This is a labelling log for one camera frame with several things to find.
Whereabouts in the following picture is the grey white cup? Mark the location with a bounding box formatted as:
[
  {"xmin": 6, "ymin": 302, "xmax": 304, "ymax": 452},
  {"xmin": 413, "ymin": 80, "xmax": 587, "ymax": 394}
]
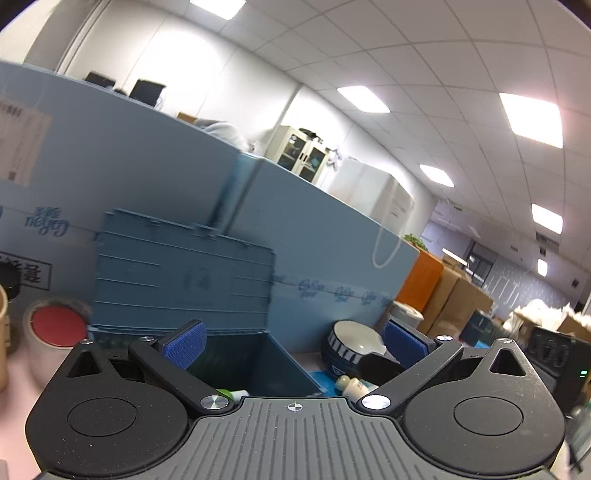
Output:
[{"xmin": 390, "ymin": 301, "xmax": 424, "ymax": 328}]

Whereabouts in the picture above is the dark blue thermos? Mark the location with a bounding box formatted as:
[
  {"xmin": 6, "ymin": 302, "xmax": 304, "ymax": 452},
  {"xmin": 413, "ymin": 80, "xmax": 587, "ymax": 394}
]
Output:
[{"xmin": 459, "ymin": 310, "xmax": 494, "ymax": 347}]

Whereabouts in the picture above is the brown cardboard box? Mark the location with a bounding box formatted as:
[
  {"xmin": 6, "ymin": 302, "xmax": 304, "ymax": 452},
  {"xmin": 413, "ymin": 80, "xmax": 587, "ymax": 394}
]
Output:
[{"xmin": 418, "ymin": 267, "xmax": 494, "ymax": 338}]

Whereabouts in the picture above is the striped ceramic bowl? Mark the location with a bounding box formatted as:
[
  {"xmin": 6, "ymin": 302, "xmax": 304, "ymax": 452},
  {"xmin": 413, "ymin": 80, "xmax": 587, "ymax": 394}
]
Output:
[{"xmin": 321, "ymin": 320, "xmax": 391, "ymax": 385}]

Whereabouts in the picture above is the cream plastic bottle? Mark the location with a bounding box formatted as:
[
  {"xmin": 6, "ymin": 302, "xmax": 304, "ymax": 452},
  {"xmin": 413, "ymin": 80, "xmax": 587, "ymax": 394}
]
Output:
[{"xmin": 335, "ymin": 375, "xmax": 370, "ymax": 403}]

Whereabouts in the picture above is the white green marker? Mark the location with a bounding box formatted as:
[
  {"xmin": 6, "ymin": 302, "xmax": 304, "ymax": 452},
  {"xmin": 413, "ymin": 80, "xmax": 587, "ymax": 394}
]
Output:
[{"xmin": 217, "ymin": 389, "xmax": 249, "ymax": 403}]

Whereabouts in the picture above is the dark blue storage box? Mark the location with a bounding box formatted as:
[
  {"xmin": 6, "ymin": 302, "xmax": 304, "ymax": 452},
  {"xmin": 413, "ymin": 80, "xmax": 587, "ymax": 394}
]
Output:
[{"xmin": 88, "ymin": 209, "xmax": 322, "ymax": 397}]

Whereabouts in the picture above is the orange board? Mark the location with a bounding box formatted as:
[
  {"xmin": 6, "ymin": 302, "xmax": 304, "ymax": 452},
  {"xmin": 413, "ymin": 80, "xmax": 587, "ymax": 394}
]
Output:
[{"xmin": 396, "ymin": 250, "xmax": 444, "ymax": 312}]

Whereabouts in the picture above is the tape roll red core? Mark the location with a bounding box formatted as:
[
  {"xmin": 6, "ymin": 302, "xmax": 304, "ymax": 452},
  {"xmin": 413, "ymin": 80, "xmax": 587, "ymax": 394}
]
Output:
[{"xmin": 22, "ymin": 297, "xmax": 91, "ymax": 388}]

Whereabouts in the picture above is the open cardboard box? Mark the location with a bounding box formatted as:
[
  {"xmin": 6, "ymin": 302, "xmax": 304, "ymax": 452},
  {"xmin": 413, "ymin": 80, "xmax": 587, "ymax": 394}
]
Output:
[{"xmin": 504, "ymin": 299, "xmax": 590, "ymax": 342}]

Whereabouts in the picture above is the black speaker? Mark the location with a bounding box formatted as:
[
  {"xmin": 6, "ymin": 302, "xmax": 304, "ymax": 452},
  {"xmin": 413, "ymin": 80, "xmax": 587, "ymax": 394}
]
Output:
[{"xmin": 525, "ymin": 326, "xmax": 590, "ymax": 415}]

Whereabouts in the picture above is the white paper bag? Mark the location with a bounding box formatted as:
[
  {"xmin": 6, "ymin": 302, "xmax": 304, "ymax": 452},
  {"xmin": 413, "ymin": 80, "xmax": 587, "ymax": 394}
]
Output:
[{"xmin": 328, "ymin": 159, "xmax": 415, "ymax": 269}]

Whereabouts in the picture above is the light blue foam board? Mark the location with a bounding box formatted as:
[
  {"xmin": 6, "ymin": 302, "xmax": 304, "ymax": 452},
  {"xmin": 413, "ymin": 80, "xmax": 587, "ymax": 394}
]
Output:
[{"xmin": 1, "ymin": 63, "xmax": 418, "ymax": 351}]

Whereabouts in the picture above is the white glass door cabinet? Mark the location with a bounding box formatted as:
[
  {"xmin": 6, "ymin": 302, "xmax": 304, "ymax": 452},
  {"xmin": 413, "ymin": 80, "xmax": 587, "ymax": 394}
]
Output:
[{"xmin": 267, "ymin": 126, "xmax": 342, "ymax": 186}]

